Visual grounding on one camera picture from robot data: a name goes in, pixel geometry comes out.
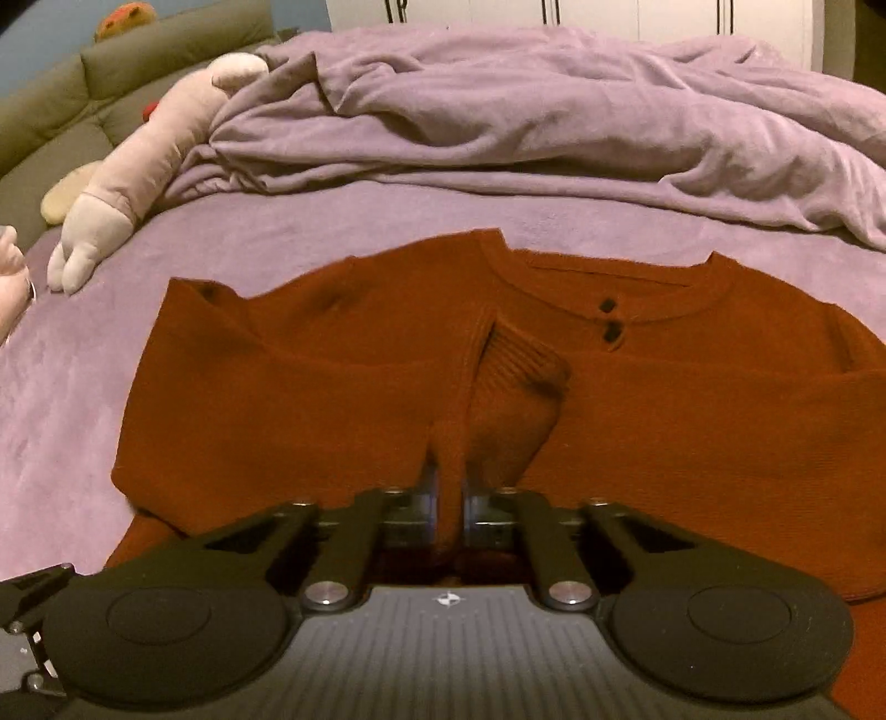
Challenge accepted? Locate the long pink plush toy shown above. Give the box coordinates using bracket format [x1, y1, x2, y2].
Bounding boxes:
[47, 53, 270, 295]

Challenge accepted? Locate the purple fleece blanket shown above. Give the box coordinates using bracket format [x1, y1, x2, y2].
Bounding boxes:
[162, 24, 886, 251]

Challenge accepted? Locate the orange plush toy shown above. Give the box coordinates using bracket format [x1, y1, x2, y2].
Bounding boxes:
[94, 2, 159, 43]

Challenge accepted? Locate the yellow plush toy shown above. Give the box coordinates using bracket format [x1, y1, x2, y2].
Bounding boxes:
[40, 161, 105, 224]

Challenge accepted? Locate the pale pink plush toy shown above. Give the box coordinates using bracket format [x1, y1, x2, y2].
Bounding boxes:
[0, 225, 34, 344]

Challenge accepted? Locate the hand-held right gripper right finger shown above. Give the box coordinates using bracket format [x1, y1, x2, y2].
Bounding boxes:
[460, 472, 702, 614]

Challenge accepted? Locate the purple bed sheet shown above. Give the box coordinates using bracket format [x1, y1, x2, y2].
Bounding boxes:
[0, 169, 886, 581]

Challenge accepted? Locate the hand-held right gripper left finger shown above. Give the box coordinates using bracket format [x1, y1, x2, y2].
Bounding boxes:
[188, 462, 444, 614]

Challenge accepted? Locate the olive green sofa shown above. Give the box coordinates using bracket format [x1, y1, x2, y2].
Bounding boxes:
[0, 0, 297, 251]

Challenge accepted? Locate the white wardrobe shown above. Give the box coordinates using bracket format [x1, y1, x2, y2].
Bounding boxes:
[325, 0, 825, 71]

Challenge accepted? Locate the rust red knit sweater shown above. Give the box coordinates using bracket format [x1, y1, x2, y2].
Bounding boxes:
[104, 228, 886, 720]

